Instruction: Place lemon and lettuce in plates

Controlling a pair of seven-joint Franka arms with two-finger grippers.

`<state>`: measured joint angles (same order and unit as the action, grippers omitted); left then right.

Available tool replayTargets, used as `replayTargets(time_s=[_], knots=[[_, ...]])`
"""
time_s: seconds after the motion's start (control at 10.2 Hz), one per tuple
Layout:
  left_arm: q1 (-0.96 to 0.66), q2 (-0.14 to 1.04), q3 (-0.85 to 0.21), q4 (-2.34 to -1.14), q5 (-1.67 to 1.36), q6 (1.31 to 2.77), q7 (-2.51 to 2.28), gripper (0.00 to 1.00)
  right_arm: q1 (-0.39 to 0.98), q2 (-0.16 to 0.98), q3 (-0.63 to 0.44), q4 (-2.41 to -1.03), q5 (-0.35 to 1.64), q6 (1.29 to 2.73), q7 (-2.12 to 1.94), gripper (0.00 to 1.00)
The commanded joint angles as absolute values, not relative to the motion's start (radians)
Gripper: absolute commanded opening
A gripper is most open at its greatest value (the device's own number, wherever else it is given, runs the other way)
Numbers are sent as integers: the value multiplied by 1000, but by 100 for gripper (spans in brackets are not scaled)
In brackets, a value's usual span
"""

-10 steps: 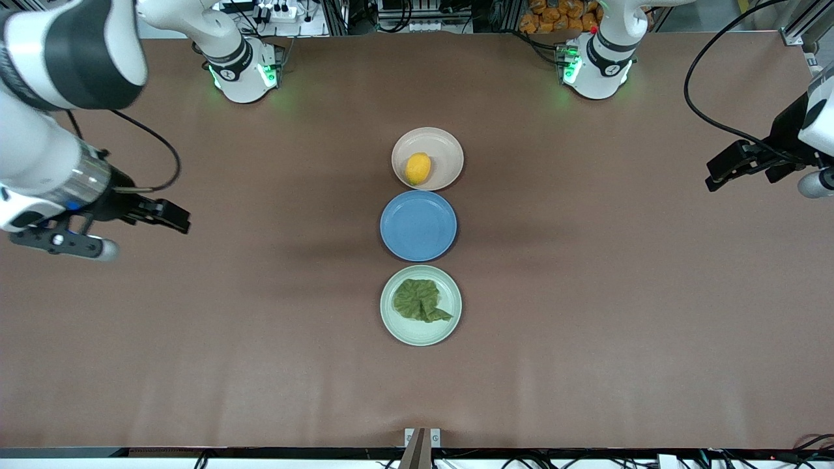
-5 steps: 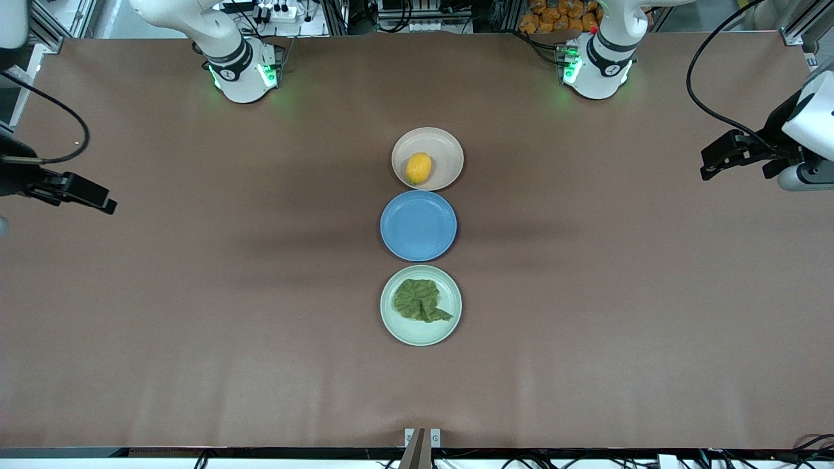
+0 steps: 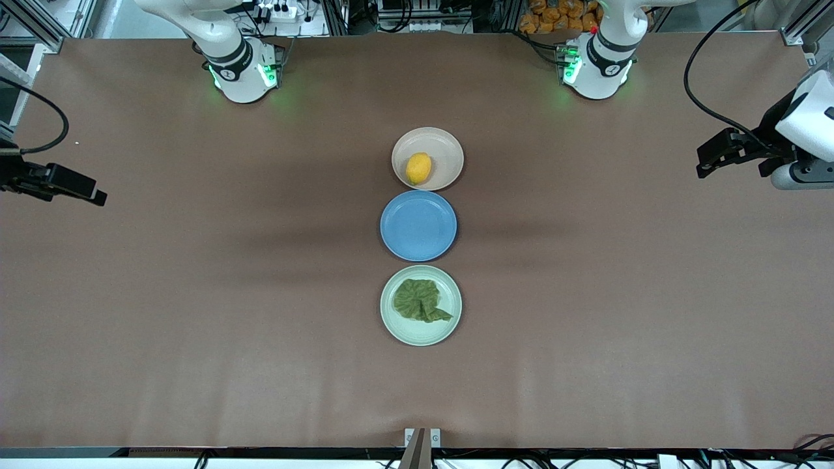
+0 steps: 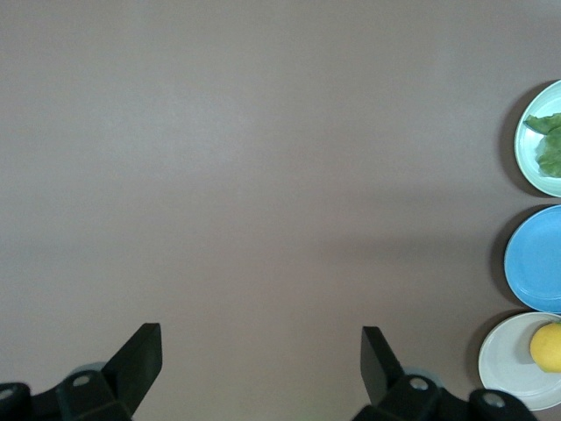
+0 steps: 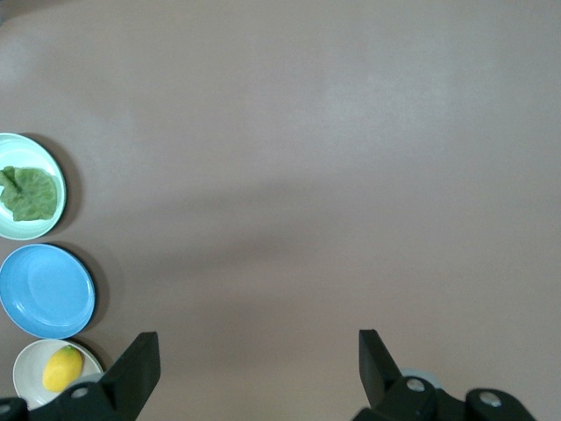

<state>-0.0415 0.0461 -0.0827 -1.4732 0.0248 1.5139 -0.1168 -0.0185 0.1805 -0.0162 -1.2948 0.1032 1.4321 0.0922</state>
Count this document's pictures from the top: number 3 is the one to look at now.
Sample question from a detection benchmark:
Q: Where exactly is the yellow lemon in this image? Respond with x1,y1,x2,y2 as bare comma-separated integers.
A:
405,152,433,186

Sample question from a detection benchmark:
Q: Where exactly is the green lettuce leaf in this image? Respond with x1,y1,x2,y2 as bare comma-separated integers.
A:
394,279,454,324

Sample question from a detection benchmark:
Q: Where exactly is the bag of orange snacks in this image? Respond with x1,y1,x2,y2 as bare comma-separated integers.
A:
519,0,603,35

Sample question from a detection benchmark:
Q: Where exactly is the beige plate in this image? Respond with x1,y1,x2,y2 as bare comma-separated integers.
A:
392,127,465,192

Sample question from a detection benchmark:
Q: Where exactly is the white power strip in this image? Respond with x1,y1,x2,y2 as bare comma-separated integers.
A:
256,3,300,21

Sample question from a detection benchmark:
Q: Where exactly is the blue plate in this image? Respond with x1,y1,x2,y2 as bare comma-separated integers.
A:
381,190,458,262

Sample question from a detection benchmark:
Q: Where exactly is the black table edge trim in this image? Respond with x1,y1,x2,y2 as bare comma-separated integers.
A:
0,446,834,459

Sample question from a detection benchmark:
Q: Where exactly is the mint green plate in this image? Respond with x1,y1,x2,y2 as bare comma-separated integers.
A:
381,264,463,347

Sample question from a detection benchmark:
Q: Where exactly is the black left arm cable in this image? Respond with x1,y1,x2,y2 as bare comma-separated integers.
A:
683,0,777,152

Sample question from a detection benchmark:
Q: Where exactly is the aluminium frame profile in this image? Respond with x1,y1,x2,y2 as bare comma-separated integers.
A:
0,0,66,54

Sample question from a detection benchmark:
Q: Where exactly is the brown camera mount post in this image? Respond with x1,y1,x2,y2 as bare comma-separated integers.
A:
399,427,442,469

